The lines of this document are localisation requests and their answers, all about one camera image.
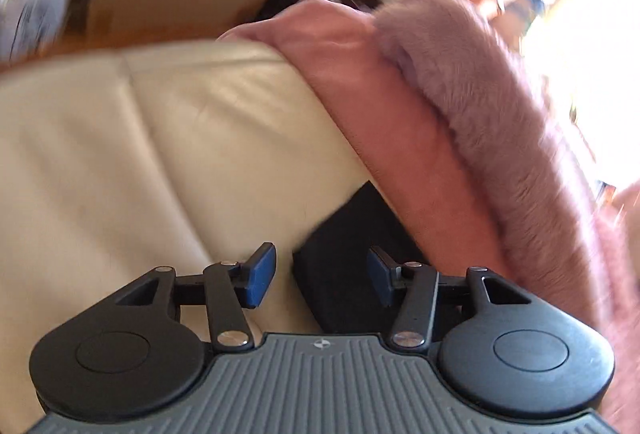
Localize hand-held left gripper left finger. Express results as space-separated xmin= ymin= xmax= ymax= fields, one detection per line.
xmin=114 ymin=242 xmax=277 ymax=355

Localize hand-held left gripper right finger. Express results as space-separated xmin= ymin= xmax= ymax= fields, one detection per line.
xmin=366 ymin=246 xmax=534 ymax=352

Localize black pants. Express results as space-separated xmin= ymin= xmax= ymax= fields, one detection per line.
xmin=292 ymin=180 xmax=432 ymax=336

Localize pink bed sheet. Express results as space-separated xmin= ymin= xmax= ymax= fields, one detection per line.
xmin=220 ymin=0 xmax=506 ymax=275

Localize purple fluffy blanket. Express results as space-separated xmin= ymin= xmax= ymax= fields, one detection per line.
xmin=372 ymin=0 xmax=640 ymax=434

